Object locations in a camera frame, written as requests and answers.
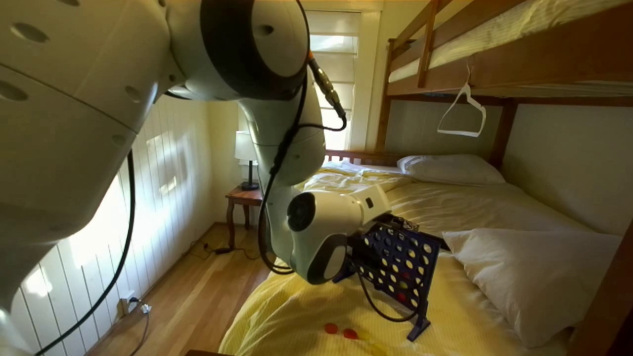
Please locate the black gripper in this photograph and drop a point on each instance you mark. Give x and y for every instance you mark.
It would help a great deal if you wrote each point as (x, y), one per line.
(360, 253)

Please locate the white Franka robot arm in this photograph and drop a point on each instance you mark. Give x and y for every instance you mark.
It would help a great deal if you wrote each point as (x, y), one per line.
(99, 105)

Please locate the blue connect four grid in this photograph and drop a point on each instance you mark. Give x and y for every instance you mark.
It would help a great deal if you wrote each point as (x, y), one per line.
(405, 269)

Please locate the red game chip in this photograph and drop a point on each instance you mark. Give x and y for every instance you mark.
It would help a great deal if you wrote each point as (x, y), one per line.
(350, 332)
(330, 326)

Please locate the yellow bed blanket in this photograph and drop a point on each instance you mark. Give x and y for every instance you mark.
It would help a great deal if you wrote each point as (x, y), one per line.
(447, 210)

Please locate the flat white pillow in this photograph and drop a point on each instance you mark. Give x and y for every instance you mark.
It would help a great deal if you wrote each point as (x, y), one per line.
(451, 168)

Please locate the white clothes hanger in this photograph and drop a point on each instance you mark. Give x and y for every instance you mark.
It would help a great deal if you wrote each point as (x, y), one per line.
(461, 109)

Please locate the plump white pillow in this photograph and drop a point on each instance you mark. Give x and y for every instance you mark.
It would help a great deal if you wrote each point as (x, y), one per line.
(534, 277)

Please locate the small wooden nightstand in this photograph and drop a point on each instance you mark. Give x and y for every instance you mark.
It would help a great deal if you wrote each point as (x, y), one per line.
(243, 200)

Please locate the table lamp with white shade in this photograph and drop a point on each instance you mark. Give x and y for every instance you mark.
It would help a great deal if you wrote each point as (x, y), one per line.
(247, 154)

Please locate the white window blind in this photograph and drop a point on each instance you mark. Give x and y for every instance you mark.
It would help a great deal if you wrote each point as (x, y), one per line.
(334, 65)

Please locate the bunk mattress with pale sheet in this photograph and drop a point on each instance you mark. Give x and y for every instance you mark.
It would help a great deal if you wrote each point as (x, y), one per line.
(500, 30)

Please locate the wooden bunk bed frame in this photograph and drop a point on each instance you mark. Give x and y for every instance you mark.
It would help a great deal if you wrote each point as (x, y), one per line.
(526, 71)

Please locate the white wall outlet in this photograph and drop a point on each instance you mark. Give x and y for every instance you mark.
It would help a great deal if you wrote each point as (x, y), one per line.
(132, 305)

